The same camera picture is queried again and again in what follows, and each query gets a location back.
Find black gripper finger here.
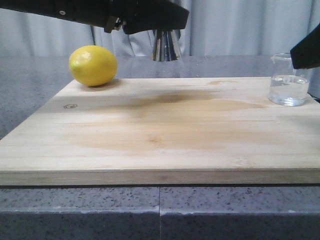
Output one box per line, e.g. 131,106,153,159
290,24,320,70

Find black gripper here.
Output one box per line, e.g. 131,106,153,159
50,0,189,35

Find clear glass beaker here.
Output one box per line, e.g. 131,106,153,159
268,52,312,107

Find steel double jigger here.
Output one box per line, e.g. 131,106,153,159
151,29,181,62

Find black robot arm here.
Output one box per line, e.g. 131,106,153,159
0,0,189,35

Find yellow lemon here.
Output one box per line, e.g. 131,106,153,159
68,45,118,87

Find grey curtain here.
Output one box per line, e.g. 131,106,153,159
0,0,320,57

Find light wooden cutting board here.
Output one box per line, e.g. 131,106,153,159
0,77,320,186

